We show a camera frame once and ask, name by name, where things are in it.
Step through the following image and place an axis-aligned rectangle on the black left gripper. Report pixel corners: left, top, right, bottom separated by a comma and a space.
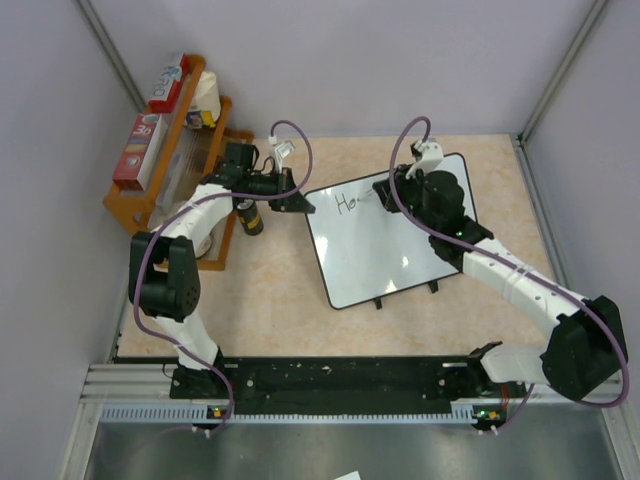
244, 168, 313, 214

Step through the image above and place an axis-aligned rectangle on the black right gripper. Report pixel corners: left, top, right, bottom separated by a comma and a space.
375, 164, 440, 234

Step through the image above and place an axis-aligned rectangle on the white whiteboard black frame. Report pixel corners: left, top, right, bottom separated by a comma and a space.
305, 171, 457, 310

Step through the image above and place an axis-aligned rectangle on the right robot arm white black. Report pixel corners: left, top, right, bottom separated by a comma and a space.
373, 165, 628, 402

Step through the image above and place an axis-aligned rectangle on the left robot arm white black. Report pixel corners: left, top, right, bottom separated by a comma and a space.
129, 137, 315, 397

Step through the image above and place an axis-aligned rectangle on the orange wooden shelf rack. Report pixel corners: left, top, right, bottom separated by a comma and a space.
102, 53, 255, 272

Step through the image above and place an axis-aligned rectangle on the upper red white box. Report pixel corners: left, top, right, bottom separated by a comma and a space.
148, 52, 190, 114

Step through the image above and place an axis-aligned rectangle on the lower red foil box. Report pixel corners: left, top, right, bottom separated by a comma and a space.
112, 113, 166, 191

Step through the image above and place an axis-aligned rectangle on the white paper sheet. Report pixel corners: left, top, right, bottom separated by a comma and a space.
334, 471, 361, 480

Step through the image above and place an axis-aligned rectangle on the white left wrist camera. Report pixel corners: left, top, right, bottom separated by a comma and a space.
268, 135, 295, 173

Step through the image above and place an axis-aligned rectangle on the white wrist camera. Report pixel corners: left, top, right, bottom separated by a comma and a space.
268, 135, 295, 173
405, 140, 444, 179

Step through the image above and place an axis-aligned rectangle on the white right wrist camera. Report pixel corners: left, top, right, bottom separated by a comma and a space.
405, 140, 444, 179

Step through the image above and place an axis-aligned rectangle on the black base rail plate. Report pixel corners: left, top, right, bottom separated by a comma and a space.
168, 354, 506, 415

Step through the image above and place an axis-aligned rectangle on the grey slotted cable duct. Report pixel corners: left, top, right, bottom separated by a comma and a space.
99, 398, 506, 426

